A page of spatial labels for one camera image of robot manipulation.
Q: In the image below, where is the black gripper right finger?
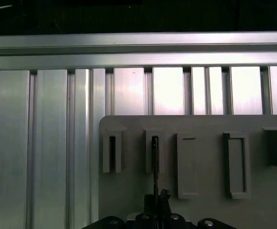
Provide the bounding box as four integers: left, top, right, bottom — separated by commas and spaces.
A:
158, 189, 238, 229

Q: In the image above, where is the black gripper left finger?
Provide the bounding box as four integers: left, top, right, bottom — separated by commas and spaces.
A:
81, 194, 157, 229

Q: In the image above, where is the grey parts rack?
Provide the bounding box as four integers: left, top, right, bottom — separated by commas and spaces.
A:
97, 115, 277, 229

